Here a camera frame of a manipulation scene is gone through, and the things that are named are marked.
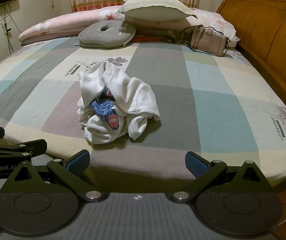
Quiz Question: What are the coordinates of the wooden headboard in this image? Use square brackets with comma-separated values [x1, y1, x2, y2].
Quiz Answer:
[217, 0, 286, 105]

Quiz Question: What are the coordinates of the pink leather handbag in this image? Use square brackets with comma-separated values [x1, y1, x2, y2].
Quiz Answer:
[180, 24, 230, 56]

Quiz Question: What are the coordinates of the white printed sweatshirt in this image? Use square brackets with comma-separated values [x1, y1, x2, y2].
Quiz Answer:
[77, 61, 160, 145]

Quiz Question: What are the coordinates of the pink floral folded quilt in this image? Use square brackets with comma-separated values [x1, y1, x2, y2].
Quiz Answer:
[18, 5, 240, 47]

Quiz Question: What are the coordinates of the striped green white pillow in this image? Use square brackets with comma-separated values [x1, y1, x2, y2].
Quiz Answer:
[118, 0, 195, 22]

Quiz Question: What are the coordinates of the black wall cable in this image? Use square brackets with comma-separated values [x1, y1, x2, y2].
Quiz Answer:
[0, 3, 21, 54]

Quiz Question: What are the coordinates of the grey donut cushion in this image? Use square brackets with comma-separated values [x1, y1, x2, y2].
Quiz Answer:
[78, 20, 136, 49]

